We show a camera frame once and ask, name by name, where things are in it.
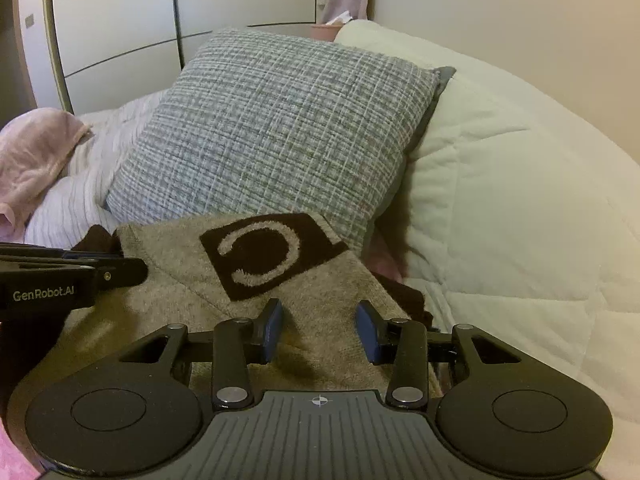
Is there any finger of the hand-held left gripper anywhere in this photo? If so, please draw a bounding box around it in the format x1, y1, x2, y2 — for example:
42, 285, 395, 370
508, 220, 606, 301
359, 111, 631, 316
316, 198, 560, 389
0, 257, 149, 291
0, 241, 124, 261

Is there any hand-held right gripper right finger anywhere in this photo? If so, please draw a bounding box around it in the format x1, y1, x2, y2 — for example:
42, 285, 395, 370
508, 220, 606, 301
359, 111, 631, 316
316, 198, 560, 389
354, 300, 523, 408

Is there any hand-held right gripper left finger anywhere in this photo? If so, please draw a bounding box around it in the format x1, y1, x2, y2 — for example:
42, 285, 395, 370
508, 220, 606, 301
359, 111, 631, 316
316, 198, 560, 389
119, 298, 286, 410

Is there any dark brown cloth strip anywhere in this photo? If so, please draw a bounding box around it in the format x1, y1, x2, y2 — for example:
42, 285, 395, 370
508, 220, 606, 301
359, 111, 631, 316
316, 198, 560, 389
47, 211, 443, 396

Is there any grey striped quilt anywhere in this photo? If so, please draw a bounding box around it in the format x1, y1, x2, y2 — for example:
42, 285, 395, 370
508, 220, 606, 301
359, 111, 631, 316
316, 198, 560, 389
24, 91, 169, 249

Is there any light pink cloth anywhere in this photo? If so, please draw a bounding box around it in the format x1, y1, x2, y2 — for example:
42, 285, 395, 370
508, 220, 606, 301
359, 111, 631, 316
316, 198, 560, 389
0, 107, 94, 244

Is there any cream quilted duvet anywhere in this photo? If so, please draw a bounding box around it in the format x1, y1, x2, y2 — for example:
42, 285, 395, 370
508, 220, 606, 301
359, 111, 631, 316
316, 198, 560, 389
334, 19, 640, 480

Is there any grey woven cushion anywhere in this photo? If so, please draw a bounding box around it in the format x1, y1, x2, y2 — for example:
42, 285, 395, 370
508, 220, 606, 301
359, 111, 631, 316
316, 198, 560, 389
105, 27, 457, 257

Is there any white wardrobe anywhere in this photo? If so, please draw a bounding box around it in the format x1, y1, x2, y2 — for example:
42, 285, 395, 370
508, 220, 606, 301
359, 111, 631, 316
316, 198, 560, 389
12, 0, 319, 117

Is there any pink tissue box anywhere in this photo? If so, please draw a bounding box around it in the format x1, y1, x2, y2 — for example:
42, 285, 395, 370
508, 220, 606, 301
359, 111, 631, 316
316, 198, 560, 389
309, 11, 351, 43

